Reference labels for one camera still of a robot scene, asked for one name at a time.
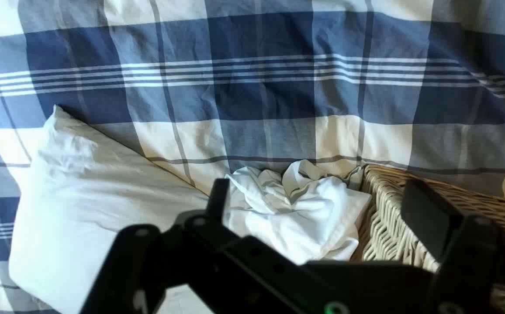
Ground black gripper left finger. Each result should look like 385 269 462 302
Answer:
79 177 249 314

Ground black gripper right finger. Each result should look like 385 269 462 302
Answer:
401 177 505 314

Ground white pillow case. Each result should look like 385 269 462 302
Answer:
223 159 376 267

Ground white pillow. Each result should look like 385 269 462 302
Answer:
8 103 231 314

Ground woven wicker basket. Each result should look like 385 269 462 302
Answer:
348 164 505 314

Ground blue white plaid duvet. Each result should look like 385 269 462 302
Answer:
0 0 505 314

